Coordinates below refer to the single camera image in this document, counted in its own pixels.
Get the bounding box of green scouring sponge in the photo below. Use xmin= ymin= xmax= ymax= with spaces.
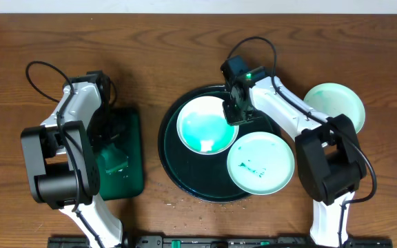
xmin=96 ymin=143 xmax=129 ymax=174

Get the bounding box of white plate with green stain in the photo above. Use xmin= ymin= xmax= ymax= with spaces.
xmin=176 ymin=96 xmax=239 ymax=155

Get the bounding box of mint plate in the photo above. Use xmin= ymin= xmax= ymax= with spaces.
xmin=227 ymin=132 xmax=295 ymax=195
xmin=303 ymin=83 xmax=365 ymax=133

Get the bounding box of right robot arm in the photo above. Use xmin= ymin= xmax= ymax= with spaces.
xmin=223 ymin=72 xmax=372 ymax=247

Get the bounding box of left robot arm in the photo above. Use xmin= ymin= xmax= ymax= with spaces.
xmin=21 ymin=71 xmax=127 ymax=247

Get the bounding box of mint plate front on tray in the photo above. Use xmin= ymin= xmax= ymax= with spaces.
xmin=227 ymin=132 xmax=295 ymax=195

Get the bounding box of rectangular dark green tray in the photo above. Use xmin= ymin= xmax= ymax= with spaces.
xmin=95 ymin=107 xmax=144 ymax=200

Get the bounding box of round dark green tray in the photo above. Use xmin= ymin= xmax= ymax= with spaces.
xmin=157 ymin=84 xmax=282 ymax=203

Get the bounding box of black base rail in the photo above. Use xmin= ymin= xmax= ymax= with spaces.
xmin=47 ymin=236 xmax=394 ymax=248

